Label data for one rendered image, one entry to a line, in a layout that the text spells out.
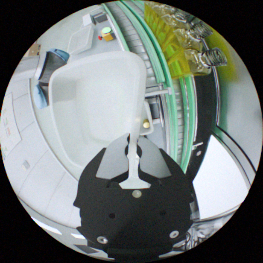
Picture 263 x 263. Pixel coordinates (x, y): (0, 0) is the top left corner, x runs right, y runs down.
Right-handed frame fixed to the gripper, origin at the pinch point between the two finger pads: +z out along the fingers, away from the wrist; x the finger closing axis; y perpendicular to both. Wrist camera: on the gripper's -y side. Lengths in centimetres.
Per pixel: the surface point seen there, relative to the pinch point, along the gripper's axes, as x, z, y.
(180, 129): 23.9, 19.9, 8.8
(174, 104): 13.3, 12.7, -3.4
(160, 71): 7.9, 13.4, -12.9
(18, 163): -331, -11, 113
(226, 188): 32.5, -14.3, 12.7
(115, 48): -9, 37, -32
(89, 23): -30, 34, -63
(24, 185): -319, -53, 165
